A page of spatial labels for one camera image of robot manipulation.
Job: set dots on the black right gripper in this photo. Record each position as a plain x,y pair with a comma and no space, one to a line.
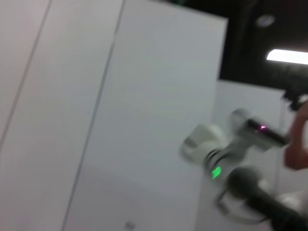
245,183

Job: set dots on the black handheld camera rig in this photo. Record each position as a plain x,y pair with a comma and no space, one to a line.
298,84

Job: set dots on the person bare forearm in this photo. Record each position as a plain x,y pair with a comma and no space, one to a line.
298,154

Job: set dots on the long ceiling light strip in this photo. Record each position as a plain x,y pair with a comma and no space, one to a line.
288,57

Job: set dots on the round ceiling smoke detector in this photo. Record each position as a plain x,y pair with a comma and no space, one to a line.
264,21

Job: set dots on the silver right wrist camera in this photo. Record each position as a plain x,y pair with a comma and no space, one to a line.
264,132

